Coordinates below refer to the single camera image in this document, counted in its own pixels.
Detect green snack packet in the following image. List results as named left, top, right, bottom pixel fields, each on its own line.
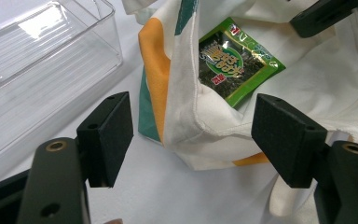
left=197, top=16, right=287, bottom=109

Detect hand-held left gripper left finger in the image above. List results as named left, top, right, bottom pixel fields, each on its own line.
left=76, top=91, right=135, bottom=189

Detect white patterned tote bag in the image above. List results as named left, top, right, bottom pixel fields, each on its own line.
left=120, top=0, right=358, bottom=224

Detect clear plastic box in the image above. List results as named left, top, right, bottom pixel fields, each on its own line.
left=0, top=0, right=124, bottom=189

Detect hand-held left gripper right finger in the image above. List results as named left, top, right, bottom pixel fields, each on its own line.
left=250, top=92, right=329, bottom=189

